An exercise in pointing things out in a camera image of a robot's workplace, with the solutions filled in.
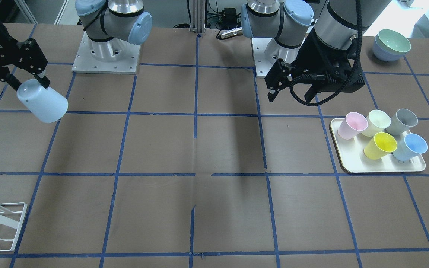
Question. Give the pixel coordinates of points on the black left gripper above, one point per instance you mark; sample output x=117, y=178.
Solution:
x=310, y=56

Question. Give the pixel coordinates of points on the light blue ikea cup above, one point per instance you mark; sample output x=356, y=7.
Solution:
x=45, y=103

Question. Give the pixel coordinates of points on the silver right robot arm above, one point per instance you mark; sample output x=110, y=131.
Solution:
x=102, y=20

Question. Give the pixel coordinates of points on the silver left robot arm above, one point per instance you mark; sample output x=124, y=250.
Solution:
x=290, y=22

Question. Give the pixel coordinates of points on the pink plastic cup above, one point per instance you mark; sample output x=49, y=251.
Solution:
x=353, y=124

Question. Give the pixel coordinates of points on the pale green plastic cup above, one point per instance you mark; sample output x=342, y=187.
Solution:
x=378, y=121

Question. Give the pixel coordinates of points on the yellow plastic cup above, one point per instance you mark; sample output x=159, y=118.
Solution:
x=380, y=145

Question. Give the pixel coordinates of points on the grey plastic cup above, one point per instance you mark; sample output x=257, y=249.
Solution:
x=401, y=121

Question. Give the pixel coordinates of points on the blue plastic cup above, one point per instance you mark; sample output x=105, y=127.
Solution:
x=410, y=146

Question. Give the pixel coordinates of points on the cream plastic tray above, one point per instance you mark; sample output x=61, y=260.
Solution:
x=353, y=160

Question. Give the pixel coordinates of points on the green ceramic bowl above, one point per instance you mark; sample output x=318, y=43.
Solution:
x=390, y=46

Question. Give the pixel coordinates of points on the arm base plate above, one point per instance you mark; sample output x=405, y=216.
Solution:
x=111, y=57
x=266, y=51

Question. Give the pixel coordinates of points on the aluminium frame post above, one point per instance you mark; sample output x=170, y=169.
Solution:
x=197, y=16

